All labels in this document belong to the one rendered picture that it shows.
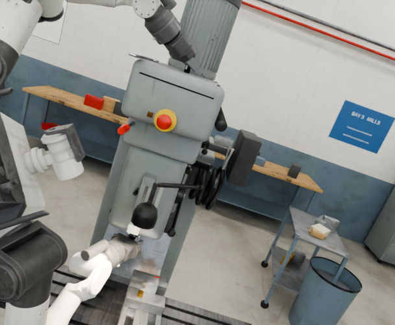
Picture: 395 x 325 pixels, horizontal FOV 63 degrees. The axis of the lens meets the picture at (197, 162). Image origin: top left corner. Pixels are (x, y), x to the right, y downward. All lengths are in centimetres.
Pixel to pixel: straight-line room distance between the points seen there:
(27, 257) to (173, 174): 50
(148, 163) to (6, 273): 52
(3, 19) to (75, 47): 479
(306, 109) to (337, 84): 60
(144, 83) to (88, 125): 485
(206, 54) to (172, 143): 41
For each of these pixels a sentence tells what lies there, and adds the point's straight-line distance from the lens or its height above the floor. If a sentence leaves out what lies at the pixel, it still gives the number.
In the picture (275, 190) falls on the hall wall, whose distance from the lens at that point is 576.
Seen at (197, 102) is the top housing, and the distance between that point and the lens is 88.
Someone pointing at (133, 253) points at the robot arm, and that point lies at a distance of 124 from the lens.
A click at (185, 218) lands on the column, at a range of 163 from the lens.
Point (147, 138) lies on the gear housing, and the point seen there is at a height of 167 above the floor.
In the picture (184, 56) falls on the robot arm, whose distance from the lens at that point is 102.
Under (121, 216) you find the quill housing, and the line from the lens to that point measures 115.
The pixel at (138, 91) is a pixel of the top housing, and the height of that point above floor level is 181.
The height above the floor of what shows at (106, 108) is 91.
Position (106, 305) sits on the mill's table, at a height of 95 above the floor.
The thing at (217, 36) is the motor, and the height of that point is 204.
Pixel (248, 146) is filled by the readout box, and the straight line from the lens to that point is 134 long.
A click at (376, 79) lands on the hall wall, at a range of 590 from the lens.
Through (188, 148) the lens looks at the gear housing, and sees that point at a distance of 100.
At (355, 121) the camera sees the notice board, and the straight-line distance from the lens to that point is 585.
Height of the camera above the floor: 192
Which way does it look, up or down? 16 degrees down
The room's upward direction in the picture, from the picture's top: 20 degrees clockwise
